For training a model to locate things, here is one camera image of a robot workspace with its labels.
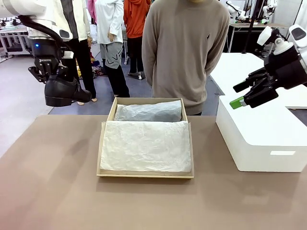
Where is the mannequin in white shirt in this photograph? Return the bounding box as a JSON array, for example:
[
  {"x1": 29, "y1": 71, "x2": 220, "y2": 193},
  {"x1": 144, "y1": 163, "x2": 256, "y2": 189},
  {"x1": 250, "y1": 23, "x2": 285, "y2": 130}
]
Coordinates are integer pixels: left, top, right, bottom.
[{"x1": 94, "y1": 0, "x2": 131, "y2": 98}]

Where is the black vertical pole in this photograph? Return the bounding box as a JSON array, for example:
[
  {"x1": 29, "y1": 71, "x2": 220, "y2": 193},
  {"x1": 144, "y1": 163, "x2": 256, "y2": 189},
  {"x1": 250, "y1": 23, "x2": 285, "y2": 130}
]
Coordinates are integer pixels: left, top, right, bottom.
[{"x1": 241, "y1": 0, "x2": 258, "y2": 55}]

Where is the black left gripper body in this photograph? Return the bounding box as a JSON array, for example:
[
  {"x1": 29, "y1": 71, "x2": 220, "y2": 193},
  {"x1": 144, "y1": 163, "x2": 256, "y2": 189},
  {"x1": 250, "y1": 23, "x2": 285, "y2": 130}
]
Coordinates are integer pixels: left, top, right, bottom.
[{"x1": 31, "y1": 38, "x2": 66, "y2": 76}]

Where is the person in beige sweater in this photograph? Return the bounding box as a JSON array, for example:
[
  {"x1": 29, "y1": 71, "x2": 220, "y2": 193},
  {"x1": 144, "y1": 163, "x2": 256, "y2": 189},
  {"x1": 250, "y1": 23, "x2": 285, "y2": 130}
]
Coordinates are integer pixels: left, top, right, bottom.
[{"x1": 141, "y1": 0, "x2": 231, "y2": 116}]

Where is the white round camera mount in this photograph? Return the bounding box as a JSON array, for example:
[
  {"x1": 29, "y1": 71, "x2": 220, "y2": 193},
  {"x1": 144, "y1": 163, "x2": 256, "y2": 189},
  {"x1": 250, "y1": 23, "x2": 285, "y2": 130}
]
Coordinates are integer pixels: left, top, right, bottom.
[{"x1": 273, "y1": 37, "x2": 294, "y2": 56}]

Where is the white side table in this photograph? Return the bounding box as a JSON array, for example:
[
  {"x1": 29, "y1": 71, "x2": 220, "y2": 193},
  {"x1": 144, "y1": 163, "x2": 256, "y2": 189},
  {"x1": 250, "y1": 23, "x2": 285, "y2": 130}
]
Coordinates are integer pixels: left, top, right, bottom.
[{"x1": 209, "y1": 52, "x2": 307, "y2": 108}]

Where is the white label sticker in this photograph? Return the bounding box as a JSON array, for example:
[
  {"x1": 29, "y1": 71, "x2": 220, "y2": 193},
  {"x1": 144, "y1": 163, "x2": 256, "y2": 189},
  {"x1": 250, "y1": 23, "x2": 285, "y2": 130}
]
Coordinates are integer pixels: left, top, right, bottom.
[{"x1": 270, "y1": 150, "x2": 296, "y2": 156}]

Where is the large white plastic box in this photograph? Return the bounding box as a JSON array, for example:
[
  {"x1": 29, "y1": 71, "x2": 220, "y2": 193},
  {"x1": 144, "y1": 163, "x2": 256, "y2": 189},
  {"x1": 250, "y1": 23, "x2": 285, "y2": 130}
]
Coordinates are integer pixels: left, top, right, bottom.
[{"x1": 215, "y1": 94, "x2": 307, "y2": 173}]

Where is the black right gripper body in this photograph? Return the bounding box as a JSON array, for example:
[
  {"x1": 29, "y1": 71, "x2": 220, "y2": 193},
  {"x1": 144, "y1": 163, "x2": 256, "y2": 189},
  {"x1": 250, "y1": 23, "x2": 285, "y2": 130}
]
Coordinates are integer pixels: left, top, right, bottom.
[{"x1": 263, "y1": 46, "x2": 307, "y2": 90}]

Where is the background metal work table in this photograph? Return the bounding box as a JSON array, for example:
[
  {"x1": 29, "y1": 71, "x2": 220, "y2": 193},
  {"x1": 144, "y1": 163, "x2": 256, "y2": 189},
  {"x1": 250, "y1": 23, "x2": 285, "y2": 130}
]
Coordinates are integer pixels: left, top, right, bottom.
[{"x1": 0, "y1": 23, "x2": 34, "y2": 58}]

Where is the mannequin in cream jacket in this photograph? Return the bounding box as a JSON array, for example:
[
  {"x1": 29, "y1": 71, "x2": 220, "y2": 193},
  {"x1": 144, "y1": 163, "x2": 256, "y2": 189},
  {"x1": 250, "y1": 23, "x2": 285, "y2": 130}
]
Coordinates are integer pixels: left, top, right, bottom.
[{"x1": 45, "y1": 0, "x2": 98, "y2": 106}]

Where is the person in orange hoodie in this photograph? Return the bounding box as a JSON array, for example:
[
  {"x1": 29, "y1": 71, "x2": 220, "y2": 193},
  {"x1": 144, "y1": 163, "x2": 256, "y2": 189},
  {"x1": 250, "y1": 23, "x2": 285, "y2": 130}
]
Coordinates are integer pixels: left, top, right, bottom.
[{"x1": 123, "y1": 0, "x2": 152, "y2": 78}]

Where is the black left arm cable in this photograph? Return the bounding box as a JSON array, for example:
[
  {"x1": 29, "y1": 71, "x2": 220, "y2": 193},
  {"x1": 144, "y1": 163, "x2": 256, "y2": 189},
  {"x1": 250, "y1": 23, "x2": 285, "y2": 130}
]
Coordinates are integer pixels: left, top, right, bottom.
[{"x1": 18, "y1": 15, "x2": 71, "y2": 56}]

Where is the white tissue paper sheet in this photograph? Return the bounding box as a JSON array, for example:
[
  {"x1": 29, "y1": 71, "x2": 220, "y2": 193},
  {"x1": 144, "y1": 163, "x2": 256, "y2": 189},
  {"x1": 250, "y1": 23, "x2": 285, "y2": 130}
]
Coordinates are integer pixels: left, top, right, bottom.
[{"x1": 100, "y1": 100, "x2": 192, "y2": 173}]

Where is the background table with robots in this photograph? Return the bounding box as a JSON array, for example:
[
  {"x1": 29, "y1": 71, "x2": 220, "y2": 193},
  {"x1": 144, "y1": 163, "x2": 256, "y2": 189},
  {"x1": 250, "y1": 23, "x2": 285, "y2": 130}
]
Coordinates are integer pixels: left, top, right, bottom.
[{"x1": 227, "y1": 22, "x2": 290, "y2": 53}]

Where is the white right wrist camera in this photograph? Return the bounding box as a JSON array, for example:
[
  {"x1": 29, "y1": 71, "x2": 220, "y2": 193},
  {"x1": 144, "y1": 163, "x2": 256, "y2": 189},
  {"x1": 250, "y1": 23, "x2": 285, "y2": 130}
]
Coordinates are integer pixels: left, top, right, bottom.
[{"x1": 257, "y1": 25, "x2": 273, "y2": 46}]

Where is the colourful clothes pile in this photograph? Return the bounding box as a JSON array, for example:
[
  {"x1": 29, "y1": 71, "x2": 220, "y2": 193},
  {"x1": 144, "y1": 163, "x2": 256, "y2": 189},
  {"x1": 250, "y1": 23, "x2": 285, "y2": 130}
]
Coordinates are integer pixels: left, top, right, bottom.
[{"x1": 76, "y1": 51, "x2": 107, "y2": 80}]

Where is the black leather buckle shoe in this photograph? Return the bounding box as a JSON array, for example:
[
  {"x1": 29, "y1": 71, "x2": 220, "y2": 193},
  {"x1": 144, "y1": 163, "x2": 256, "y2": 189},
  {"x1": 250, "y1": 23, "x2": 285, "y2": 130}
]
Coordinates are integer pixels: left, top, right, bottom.
[{"x1": 45, "y1": 75, "x2": 93, "y2": 107}]

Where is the cardboard shoe box base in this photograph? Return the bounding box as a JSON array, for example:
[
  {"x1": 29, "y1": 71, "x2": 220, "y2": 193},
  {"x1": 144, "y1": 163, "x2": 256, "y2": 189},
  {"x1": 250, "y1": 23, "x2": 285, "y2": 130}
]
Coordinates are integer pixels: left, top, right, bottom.
[{"x1": 106, "y1": 97, "x2": 189, "y2": 124}]

